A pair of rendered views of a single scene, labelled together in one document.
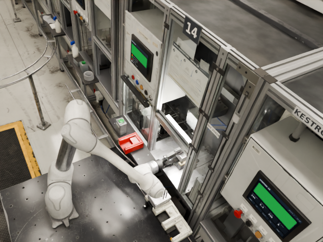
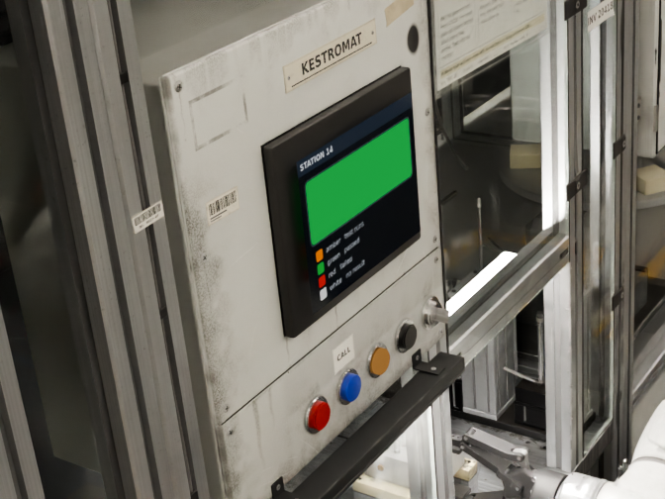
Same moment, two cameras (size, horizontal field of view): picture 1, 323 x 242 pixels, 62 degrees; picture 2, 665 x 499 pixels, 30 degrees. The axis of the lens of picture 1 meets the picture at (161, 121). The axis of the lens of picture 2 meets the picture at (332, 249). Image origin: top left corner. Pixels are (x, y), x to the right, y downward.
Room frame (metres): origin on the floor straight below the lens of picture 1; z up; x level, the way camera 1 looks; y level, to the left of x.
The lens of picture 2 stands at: (1.76, 1.31, 2.12)
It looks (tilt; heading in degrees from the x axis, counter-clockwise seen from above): 25 degrees down; 255
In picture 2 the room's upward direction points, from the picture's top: 6 degrees counter-clockwise
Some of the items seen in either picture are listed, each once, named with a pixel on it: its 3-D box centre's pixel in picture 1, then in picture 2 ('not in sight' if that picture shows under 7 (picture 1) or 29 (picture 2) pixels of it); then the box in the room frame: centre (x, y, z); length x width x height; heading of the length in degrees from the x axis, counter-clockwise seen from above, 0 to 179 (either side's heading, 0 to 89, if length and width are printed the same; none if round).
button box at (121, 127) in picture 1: (122, 126); not in sight; (1.45, 0.30, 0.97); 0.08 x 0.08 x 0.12; 39
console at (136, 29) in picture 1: (155, 55); (242, 214); (1.53, 0.11, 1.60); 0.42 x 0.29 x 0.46; 39
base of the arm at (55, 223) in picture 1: (62, 212); not in sight; (0.79, 0.57, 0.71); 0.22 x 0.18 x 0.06; 39
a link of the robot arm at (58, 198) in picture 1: (58, 199); not in sight; (0.82, 0.59, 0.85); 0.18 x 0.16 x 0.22; 20
